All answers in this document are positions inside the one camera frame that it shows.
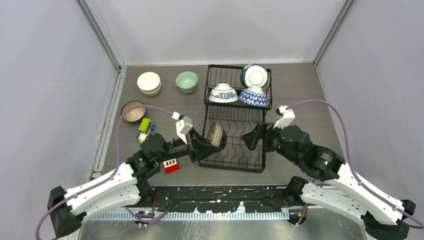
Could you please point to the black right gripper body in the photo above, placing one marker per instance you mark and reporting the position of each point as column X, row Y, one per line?
column 271, row 138

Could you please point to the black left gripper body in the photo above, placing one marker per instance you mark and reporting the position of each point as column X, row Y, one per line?
column 192, row 147

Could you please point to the black patterned rim bowl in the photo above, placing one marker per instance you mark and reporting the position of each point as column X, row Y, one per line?
column 217, row 136

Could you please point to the white blue floral bowl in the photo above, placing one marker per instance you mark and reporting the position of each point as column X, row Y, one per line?
column 222, row 93

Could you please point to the light green bowl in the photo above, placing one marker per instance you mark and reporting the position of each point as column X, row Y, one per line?
column 187, row 80

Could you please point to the dark blue glazed bowl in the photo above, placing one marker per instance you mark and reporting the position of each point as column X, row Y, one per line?
column 132, row 112

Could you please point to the beige bowl with flower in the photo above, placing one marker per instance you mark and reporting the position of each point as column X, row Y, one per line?
column 148, row 82

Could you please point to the pale green striped bowl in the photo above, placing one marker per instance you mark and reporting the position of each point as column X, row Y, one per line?
column 187, row 91

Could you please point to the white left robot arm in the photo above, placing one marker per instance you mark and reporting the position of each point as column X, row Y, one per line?
column 127, row 184

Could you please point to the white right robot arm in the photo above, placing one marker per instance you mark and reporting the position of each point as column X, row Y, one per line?
column 381, row 215

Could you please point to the red white toy block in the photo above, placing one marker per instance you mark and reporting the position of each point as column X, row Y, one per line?
column 171, row 165

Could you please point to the blue white zigzag bowl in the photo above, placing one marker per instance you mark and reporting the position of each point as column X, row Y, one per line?
column 254, row 96

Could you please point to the toy truck with green block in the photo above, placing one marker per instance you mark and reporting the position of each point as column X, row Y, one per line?
column 146, row 126

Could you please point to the teal bowl white base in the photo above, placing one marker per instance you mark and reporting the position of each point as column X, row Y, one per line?
column 253, row 75

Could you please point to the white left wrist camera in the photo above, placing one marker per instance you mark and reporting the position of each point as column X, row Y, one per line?
column 183, row 127

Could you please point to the black wire dish rack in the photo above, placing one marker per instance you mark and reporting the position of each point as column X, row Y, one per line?
column 236, row 119

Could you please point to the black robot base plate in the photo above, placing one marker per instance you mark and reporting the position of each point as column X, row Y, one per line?
column 219, row 199

